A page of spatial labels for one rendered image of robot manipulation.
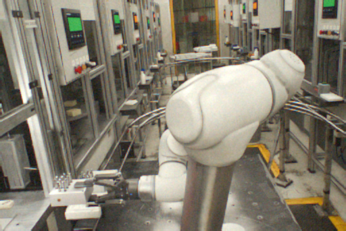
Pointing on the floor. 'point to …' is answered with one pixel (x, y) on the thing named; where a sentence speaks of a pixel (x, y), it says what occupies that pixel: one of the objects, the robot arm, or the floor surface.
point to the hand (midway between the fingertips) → (84, 190)
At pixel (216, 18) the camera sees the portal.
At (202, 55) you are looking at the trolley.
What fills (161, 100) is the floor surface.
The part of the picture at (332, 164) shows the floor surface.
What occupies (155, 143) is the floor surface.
